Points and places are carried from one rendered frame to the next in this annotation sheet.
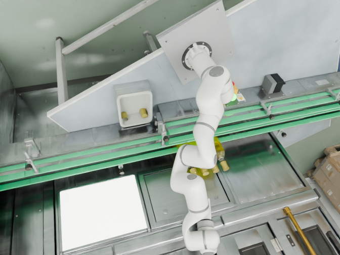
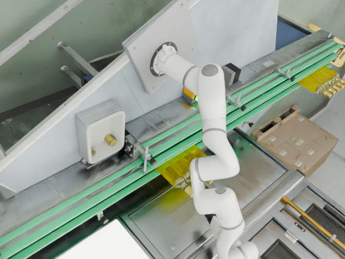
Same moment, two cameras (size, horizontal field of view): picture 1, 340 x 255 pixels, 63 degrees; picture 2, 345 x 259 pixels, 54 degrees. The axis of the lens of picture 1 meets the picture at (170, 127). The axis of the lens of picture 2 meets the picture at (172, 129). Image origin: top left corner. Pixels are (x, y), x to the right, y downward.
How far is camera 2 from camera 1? 0.42 m
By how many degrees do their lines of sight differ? 21
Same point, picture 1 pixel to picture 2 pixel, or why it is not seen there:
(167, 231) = not seen: outside the picture
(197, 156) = (219, 166)
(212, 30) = (177, 27)
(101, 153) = (75, 204)
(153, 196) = (151, 235)
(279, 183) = (265, 176)
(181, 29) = (149, 31)
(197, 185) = (231, 198)
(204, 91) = (208, 94)
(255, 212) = (260, 212)
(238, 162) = not seen: hidden behind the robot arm
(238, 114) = not seen: hidden behind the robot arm
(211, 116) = (218, 118)
